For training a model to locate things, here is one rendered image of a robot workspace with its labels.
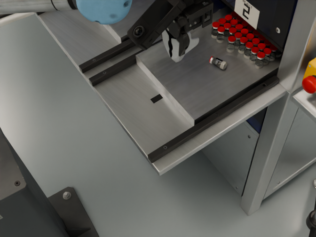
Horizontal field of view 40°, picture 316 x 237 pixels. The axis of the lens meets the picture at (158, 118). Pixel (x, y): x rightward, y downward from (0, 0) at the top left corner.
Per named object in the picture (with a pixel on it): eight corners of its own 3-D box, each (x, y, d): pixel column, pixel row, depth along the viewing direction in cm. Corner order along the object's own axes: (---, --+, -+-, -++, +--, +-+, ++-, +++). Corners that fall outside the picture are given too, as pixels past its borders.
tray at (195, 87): (231, 10, 128) (233, 1, 125) (294, 64, 116) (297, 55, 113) (136, 63, 119) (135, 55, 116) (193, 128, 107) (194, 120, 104)
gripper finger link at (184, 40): (189, 58, 86) (190, 26, 79) (183, 61, 86) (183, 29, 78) (176, 43, 88) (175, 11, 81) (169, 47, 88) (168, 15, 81)
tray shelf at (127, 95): (158, -48, 148) (158, -52, 147) (306, 80, 115) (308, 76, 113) (33, 11, 135) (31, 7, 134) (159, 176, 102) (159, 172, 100)
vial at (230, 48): (231, 45, 120) (232, 34, 117) (236, 50, 119) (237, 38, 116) (225, 49, 120) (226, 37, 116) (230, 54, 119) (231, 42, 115)
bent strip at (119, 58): (151, 38, 124) (150, 23, 119) (157, 44, 122) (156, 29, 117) (109, 60, 120) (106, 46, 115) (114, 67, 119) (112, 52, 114)
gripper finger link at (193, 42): (201, 59, 92) (203, 28, 84) (179, 72, 90) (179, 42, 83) (193, 51, 94) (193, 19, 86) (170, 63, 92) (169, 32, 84)
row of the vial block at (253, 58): (221, 28, 124) (223, 16, 120) (264, 66, 116) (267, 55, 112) (216, 31, 124) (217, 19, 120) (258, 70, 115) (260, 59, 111)
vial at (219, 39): (220, 36, 123) (221, 24, 119) (225, 41, 121) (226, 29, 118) (214, 40, 122) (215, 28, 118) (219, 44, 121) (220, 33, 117)
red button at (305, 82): (310, 79, 101) (314, 68, 98) (322, 90, 99) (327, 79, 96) (297, 87, 100) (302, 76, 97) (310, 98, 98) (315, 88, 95)
